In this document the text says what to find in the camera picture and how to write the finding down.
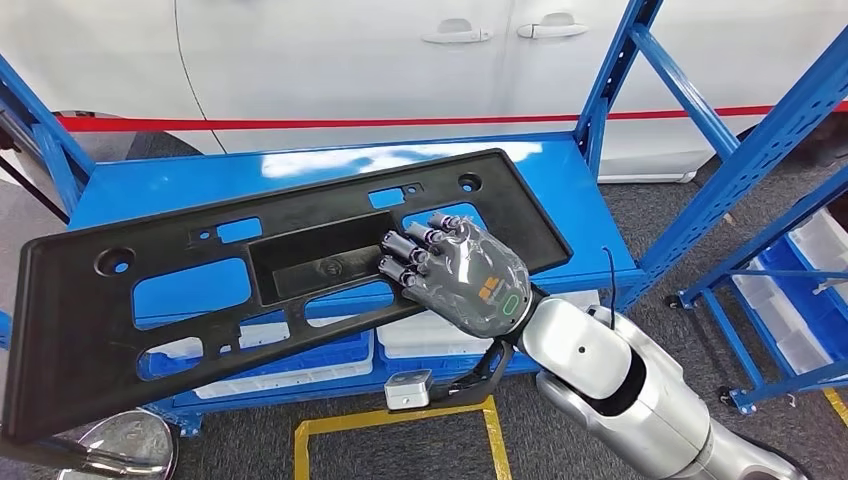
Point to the black plastic plate bracket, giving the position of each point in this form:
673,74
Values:
66,371

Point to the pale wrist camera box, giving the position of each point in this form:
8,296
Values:
407,391

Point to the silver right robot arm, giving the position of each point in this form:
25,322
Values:
649,417

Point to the blue metal shelf rack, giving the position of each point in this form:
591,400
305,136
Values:
199,179
782,228

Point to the black camera bracket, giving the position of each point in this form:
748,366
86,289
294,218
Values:
484,381

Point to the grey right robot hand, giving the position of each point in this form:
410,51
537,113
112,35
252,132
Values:
470,278

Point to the yellow floor tape line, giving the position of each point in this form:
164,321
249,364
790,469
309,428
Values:
836,405

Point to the chrome stanchion with round base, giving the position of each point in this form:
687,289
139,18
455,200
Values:
132,440

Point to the blue plastic bin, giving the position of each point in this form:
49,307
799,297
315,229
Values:
805,301
430,364

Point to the white car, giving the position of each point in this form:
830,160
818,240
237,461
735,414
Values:
331,66

